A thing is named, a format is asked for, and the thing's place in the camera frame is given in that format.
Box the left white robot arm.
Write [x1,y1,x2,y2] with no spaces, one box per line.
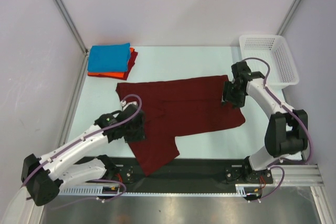
[21,99,145,206]

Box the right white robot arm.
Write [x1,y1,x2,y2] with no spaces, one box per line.
[222,60,310,184]

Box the white plastic basket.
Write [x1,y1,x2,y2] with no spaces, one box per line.
[239,35,299,89]

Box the folded orange t shirt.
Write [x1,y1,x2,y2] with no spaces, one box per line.
[87,47,135,80]

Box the folded blue t shirt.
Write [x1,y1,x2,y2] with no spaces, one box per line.
[88,43,131,73]

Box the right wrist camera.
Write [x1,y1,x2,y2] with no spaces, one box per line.
[231,61,251,79]

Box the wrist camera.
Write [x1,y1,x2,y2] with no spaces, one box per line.
[120,100,138,111]
[231,61,251,79]

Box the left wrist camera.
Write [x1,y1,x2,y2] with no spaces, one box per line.
[120,100,138,111]

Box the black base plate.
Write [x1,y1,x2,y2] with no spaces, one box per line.
[111,157,273,185]

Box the white slotted cable duct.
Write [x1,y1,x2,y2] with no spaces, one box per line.
[58,182,261,197]

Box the right aluminium frame post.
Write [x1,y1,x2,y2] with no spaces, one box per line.
[276,0,303,36]

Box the aluminium frame post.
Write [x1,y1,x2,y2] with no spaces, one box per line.
[39,0,89,57]
[276,0,303,36]

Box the left aluminium frame post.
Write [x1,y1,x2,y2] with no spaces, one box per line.
[39,0,89,57]

